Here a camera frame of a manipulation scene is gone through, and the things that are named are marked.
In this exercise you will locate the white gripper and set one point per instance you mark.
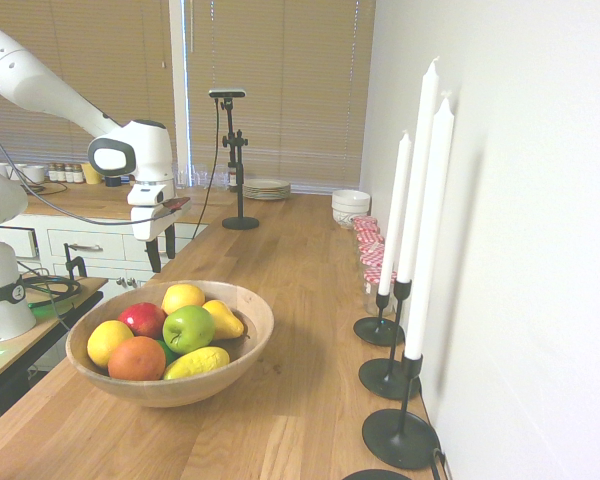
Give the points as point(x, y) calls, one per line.
point(150, 220)

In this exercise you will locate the green apple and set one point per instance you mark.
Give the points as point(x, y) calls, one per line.
point(189, 330)

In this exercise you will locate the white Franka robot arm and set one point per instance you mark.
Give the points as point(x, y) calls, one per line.
point(40, 85)

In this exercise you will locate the red apple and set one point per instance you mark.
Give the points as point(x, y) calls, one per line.
point(142, 319)

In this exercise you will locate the round yellow fruit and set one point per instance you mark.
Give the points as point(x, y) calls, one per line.
point(182, 296)

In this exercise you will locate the white drawer cabinet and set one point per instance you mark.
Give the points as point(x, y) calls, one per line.
point(95, 250)

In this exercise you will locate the clear drinking glasses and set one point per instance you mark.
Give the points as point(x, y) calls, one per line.
point(200, 176)

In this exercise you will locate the black table clamp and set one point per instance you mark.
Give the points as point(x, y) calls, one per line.
point(74, 262)

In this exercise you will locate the yellow pear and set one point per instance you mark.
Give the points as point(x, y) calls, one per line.
point(224, 320)

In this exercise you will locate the small green lime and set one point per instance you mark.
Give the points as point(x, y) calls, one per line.
point(168, 352)

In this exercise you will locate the yellow mug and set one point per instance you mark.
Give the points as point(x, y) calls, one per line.
point(92, 173)

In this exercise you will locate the yellow lemon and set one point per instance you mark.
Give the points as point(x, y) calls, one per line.
point(107, 342)

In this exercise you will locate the orange fruit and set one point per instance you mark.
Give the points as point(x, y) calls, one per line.
point(136, 359)

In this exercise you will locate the bumpy long yellow fruit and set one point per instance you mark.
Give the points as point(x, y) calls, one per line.
point(197, 362)

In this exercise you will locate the stack of white plates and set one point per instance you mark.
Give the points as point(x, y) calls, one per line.
point(266, 189)

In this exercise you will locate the row of spice jars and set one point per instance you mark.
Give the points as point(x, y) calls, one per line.
point(66, 172)

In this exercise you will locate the round wooden fruit bowl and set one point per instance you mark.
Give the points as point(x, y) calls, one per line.
point(215, 372)

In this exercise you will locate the wooden robot mounting table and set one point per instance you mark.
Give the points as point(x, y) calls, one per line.
point(40, 320)

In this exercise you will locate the white cup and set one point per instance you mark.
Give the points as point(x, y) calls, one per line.
point(34, 173)

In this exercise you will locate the stack of white bowls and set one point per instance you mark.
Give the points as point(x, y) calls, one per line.
point(350, 205)

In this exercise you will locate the wide beige window blind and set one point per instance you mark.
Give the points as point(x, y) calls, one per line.
point(290, 90)

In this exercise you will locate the glass jar red gingham lid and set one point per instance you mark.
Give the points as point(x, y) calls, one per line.
point(372, 287)
point(371, 250)
point(365, 223)
point(369, 237)
point(373, 261)

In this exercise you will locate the narrow beige window blind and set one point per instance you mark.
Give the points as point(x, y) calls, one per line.
point(80, 60)

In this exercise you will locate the short black candle holder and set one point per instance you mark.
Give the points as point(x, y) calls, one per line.
point(375, 332)

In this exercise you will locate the short white taper candle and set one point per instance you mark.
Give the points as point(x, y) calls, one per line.
point(395, 215)

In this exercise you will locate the medium black candle holder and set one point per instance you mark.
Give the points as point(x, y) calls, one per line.
point(386, 380)

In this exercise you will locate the thick white taper candle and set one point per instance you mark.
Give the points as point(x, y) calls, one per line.
point(430, 240)

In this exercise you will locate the tallest white taper candle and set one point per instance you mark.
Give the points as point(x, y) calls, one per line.
point(420, 165)

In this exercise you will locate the tall black candle holder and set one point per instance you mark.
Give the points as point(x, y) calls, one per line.
point(397, 440)

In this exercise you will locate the black candle holder base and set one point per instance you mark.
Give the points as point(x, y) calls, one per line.
point(377, 475)

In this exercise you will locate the red and black wrist camera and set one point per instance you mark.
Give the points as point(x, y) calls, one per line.
point(176, 203)

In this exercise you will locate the black camera on stand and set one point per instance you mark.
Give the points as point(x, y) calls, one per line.
point(239, 180)

